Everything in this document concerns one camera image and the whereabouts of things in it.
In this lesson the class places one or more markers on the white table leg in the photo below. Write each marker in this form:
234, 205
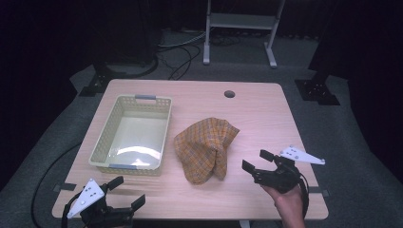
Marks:
244, 224

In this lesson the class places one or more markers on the cream plastic basket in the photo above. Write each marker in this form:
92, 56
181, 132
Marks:
104, 139

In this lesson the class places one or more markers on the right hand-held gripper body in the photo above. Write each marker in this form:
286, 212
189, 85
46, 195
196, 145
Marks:
282, 177

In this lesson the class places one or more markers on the person's right hand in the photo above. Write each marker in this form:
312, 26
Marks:
290, 204

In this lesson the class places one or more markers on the white metal stand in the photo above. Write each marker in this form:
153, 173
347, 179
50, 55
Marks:
240, 20

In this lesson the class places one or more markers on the grey tape strip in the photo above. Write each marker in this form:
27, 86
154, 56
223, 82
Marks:
65, 187
318, 191

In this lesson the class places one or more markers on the black stand base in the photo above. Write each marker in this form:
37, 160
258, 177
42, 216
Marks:
99, 82
316, 91

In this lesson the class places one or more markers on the orange plaid cloth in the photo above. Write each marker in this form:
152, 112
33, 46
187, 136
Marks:
204, 148

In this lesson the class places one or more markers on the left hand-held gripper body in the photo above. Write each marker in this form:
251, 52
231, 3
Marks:
101, 213

